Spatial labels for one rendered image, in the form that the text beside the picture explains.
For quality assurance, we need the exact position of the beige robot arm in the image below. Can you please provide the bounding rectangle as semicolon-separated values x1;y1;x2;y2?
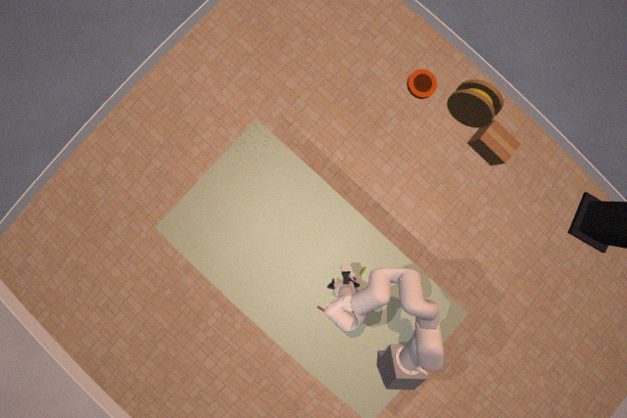
324;263;444;376

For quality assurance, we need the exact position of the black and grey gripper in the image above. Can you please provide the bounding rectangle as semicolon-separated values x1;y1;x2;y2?
327;278;360;293

